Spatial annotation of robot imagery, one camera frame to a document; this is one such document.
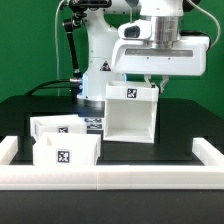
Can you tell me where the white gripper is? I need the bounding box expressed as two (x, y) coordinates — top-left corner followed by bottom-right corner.
(111, 36), (210, 94)

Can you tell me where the white drawer cabinet frame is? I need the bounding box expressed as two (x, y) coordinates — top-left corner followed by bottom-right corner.
(103, 81), (159, 143)

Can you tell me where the white front drawer box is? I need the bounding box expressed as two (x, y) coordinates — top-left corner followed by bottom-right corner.
(33, 133), (101, 167)

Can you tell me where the white drawer box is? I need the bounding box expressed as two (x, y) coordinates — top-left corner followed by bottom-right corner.
(30, 114), (87, 138)
(33, 133), (101, 167)

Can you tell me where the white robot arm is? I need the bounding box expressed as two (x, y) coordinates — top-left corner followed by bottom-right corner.
(68, 0), (217, 102)

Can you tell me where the white rear drawer box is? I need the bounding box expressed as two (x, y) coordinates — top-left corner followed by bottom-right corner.
(30, 114), (87, 138)

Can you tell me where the white marker tag sheet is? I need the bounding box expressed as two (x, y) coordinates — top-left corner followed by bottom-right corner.
(82, 117), (104, 130)

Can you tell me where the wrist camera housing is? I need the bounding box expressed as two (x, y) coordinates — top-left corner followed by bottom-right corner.
(118, 19), (152, 39)

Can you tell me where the black base cable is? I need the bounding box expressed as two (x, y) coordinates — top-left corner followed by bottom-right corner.
(24, 78), (83, 97)

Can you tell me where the white right fence rail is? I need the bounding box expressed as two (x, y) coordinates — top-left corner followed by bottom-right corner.
(192, 138), (224, 167)

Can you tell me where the white fence rail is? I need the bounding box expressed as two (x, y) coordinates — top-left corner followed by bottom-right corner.
(0, 165), (224, 190)
(0, 136), (18, 165)
(192, 138), (224, 167)

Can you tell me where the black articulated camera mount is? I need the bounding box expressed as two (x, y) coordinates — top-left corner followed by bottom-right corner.
(63, 0), (112, 78)

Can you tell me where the white hanging cable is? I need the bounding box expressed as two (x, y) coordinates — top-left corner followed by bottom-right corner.
(54, 0), (68, 97)

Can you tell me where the white left fence rail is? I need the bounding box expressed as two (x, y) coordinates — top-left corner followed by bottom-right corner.
(0, 136), (18, 165)

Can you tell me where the white front fence rail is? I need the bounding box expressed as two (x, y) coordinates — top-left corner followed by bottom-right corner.
(0, 165), (224, 190)

